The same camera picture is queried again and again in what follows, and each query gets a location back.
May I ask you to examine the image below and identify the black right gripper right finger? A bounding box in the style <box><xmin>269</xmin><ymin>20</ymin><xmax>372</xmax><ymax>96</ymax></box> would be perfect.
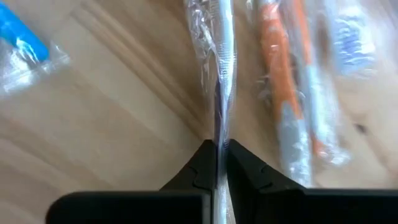
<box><xmin>226</xmin><ymin>138</ymin><xmax>398</xmax><ymax>224</ymax></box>

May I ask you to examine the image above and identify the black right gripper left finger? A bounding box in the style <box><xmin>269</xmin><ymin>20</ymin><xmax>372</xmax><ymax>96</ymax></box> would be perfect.
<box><xmin>45</xmin><ymin>139</ymin><xmax>218</xmax><ymax>224</ymax></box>

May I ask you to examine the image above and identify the blue toothbrush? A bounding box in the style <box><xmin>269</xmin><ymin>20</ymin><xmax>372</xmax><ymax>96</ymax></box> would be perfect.
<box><xmin>0</xmin><ymin>0</ymin><xmax>71</xmax><ymax>97</ymax></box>

